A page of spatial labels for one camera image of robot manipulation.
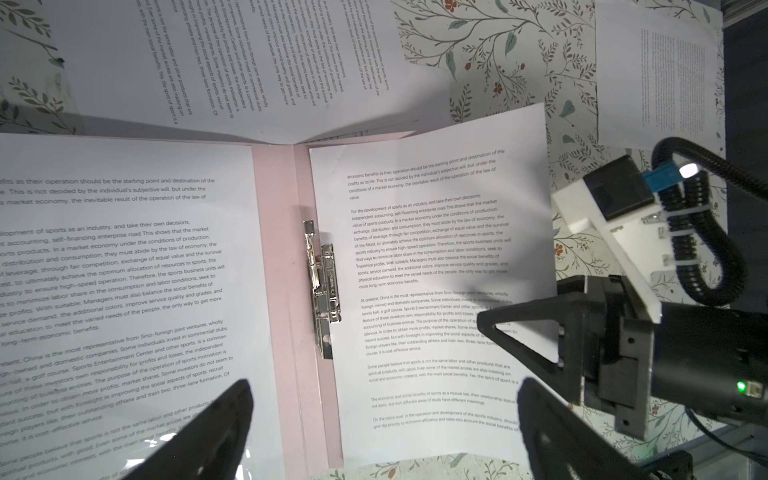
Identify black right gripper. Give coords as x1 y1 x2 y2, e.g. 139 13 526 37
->
477 275 656 440

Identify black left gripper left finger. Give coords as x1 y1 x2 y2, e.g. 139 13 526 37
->
126 379 254 480

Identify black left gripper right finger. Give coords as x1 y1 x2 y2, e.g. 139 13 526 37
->
517 378 647 480

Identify pink file folder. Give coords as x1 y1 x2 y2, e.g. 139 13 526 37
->
0 128 421 480

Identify printed paper sheet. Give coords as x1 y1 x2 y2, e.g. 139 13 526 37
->
1 134 285 479
308 101 556 469
338 359 527 467
45 0 450 144

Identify printed paper sheets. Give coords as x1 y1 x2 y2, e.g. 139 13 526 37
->
595 1 724 153

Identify printed paper sheet back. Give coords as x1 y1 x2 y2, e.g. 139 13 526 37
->
45 0 450 144

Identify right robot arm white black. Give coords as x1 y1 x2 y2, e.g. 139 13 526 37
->
477 275 767 439

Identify floral patterned table mat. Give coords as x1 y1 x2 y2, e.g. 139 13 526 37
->
1 1 725 479

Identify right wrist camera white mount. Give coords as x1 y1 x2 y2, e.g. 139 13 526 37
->
552 155 710 324

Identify black corrugated cable right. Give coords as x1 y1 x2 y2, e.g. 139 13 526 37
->
650 136 768 307

